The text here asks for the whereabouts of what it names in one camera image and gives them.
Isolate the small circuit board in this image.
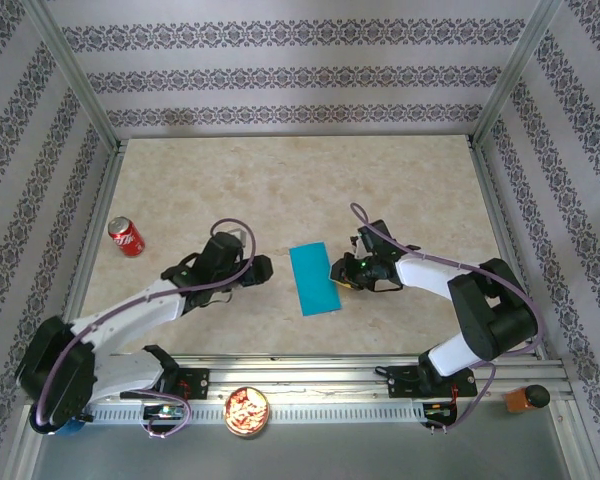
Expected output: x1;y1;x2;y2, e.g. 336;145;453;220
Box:
143;404;185;420
422;402;457;421

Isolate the aluminium frame post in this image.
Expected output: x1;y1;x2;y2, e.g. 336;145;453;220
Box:
23;0;127;151
471;0;565;149

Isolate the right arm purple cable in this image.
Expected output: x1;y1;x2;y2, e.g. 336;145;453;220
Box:
349;202;540;435

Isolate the red soda can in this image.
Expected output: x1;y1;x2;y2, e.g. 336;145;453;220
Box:
107;216;146;258

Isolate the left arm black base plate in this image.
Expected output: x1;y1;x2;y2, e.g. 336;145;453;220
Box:
119;367;211;401

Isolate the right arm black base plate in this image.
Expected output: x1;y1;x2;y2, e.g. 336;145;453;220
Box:
387;364;479;400

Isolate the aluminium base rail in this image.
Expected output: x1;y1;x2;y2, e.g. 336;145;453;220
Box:
29;355;574;402

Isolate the round tin of red food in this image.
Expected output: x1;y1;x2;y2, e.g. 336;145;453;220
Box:
222;385;271;438

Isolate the blue mug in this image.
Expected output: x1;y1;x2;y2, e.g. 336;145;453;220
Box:
54;418;89;438

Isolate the slotted white cable duct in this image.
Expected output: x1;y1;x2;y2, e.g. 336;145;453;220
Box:
87;402;427;425

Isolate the aluminium side rail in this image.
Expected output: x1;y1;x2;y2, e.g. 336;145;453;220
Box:
467;135;551;361
49;139;129;365

